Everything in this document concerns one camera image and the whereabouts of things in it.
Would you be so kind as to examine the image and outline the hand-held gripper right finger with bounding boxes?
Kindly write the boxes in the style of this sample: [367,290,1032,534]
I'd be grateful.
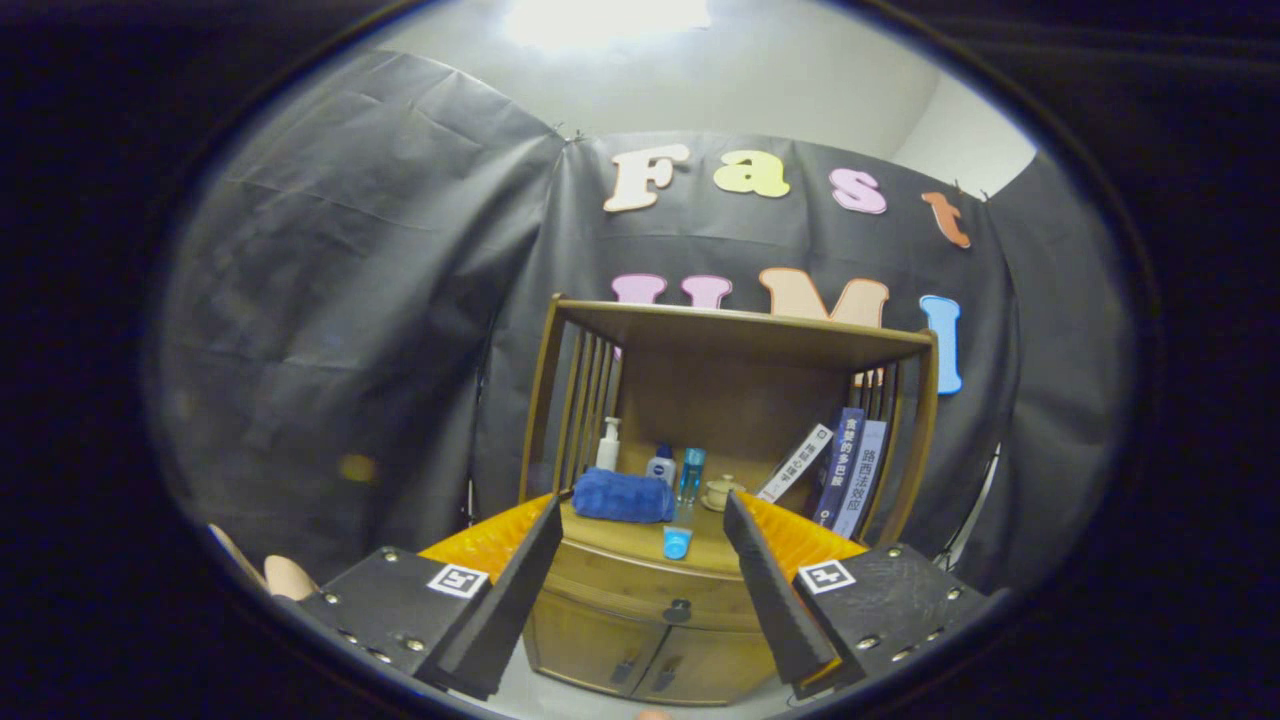
[723,490,991,701]

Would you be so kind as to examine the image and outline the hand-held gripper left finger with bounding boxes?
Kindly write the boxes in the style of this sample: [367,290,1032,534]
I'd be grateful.
[300,495,564,701]

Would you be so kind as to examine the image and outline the blue white tube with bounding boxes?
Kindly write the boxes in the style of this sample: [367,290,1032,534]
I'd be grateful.
[662,500,694,561]

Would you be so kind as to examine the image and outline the wooden drawer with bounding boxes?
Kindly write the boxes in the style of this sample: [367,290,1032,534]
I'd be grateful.
[548,540,763,633]

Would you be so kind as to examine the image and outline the wooden cabinet door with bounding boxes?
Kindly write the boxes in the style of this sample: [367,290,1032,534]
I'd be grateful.
[630,625,776,706]
[525,590,663,698]

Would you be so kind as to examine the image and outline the wooden countertop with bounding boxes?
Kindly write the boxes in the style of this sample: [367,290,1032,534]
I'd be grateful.
[550,495,891,576]

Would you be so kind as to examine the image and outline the wooden cabinet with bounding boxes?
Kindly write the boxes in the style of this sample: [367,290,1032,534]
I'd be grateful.
[518,293,941,708]

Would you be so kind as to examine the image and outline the white book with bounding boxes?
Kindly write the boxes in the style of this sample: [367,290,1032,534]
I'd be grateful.
[755,423,834,504]

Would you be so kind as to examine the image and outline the pale lilac book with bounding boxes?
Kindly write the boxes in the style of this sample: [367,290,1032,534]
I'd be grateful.
[832,419,889,541]

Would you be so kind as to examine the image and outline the dark blue book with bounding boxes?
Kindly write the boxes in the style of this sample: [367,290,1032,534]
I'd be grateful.
[810,406,866,531]

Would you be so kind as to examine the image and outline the blue folded towel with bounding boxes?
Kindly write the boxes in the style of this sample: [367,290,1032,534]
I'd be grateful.
[571,468,677,524]

